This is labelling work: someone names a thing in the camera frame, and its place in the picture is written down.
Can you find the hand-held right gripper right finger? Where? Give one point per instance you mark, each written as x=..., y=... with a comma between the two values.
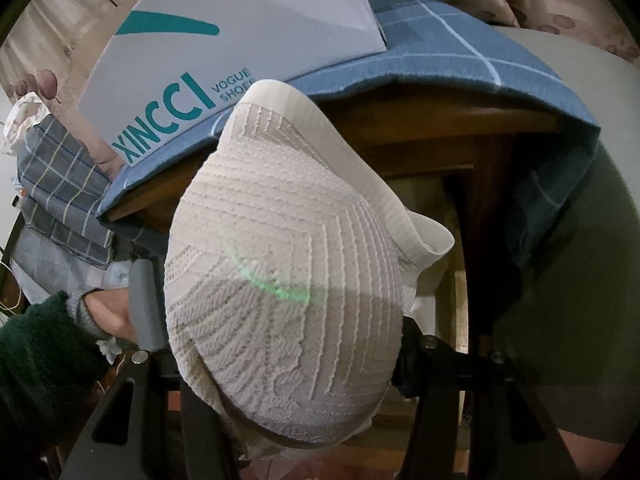
x=412, y=360

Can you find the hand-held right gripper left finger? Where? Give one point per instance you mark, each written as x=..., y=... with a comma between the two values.
x=167, y=375

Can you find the cream knitted underwear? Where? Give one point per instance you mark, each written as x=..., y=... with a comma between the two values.
x=280, y=240

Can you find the person's left hand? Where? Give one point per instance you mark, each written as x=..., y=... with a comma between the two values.
x=107, y=310

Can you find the pale grey sheet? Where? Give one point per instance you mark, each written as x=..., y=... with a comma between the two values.
x=50, y=270

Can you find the grey plaid bedding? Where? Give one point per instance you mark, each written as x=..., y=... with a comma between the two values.
x=60, y=185

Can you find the brown wooden nightstand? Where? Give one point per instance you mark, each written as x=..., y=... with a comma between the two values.
x=425, y=135

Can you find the blue plaid cloth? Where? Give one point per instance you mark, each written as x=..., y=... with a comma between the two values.
x=440, y=60

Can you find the white shoe box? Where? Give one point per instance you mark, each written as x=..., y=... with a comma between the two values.
x=225, y=0

